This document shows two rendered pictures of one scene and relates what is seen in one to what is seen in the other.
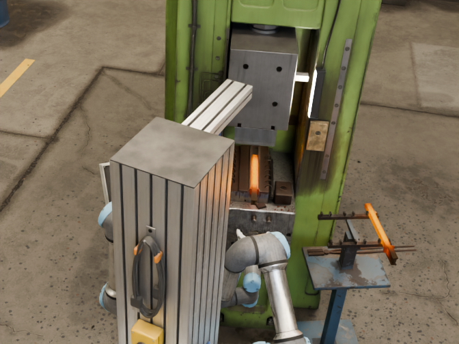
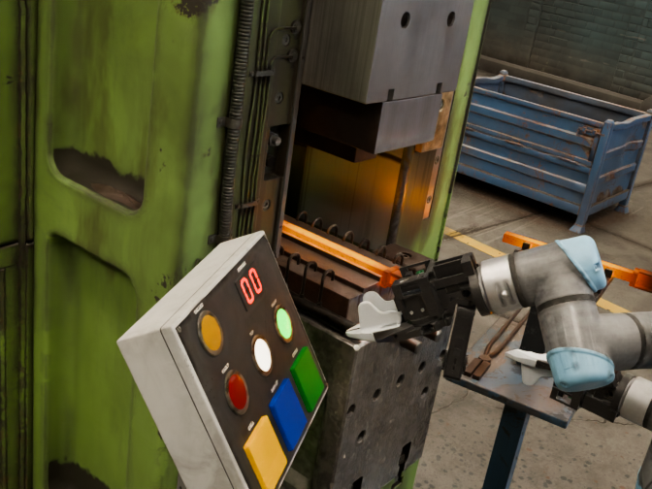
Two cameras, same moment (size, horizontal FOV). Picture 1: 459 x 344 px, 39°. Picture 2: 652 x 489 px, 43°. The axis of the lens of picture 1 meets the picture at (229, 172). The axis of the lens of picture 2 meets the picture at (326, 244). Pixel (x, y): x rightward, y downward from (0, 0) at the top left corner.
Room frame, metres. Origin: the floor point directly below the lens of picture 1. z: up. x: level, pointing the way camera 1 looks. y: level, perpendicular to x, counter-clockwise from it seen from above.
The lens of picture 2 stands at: (1.85, 1.16, 1.67)
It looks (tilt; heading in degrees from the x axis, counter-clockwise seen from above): 23 degrees down; 306
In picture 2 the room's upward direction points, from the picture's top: 9 degrees clockwise
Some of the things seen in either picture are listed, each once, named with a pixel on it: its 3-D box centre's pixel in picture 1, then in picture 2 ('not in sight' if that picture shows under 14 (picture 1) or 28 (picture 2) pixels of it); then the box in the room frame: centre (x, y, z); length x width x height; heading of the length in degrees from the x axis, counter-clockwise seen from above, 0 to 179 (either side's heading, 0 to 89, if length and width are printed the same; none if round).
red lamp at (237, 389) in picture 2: not in sight; (237, 392); (2.44, 0.51, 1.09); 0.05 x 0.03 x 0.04; 90
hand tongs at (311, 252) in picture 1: (362, 250); (508, 330); (2.61, -0.74, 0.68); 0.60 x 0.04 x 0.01; 101
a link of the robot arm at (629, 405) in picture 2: not in sight; (638, 400); (2.12, -0.14, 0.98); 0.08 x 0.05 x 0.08; 91
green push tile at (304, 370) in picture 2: not in sight; (305, 378); (2.48, 0.31, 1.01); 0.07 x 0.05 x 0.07; 115
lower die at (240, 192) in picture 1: (249, 171); (299, 258); (2.85, -0.11, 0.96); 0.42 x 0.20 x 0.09; 0
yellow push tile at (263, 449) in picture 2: not in sight; (263, 455); (2.40, 0.49, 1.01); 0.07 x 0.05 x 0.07; 115
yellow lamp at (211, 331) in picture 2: not in sight; (210, 333); (2.48, 0.53, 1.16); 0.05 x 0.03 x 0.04; 90
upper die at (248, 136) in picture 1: (255, 114); (323, 94); (2.85, -0.11, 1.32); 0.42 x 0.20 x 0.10; 0
